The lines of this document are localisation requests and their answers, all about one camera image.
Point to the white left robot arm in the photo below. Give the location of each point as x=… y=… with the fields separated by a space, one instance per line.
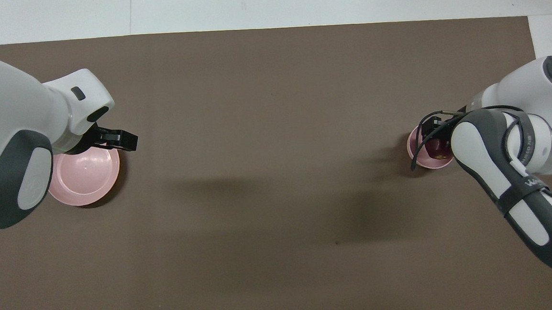
x=5 y=123

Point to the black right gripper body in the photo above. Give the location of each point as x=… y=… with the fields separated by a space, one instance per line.
x=446 y=118

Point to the dark red apple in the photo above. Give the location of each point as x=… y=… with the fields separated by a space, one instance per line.
x=438 y=149

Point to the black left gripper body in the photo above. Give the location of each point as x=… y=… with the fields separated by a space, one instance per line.
x=95 y=139

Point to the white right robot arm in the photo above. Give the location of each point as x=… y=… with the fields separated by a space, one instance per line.
x=516 y=87

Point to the pink bowl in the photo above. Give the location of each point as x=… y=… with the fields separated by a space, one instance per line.
x=430 y=164

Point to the pink plate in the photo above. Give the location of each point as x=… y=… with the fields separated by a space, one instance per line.
x=85 y=176

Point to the brown table mat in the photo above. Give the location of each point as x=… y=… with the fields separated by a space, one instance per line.
x=274 y=126

